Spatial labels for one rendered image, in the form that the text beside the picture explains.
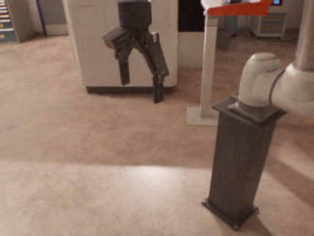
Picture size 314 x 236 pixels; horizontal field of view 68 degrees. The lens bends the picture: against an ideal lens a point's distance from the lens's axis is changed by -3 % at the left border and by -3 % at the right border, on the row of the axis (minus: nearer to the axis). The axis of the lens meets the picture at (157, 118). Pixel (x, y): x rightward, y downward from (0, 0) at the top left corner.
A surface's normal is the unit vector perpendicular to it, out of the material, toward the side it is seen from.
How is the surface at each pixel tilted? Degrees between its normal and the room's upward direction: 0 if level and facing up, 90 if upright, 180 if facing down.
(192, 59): 90
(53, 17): 90
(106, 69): 90
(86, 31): 90
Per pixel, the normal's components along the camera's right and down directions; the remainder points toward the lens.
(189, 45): -0.09, 0.54
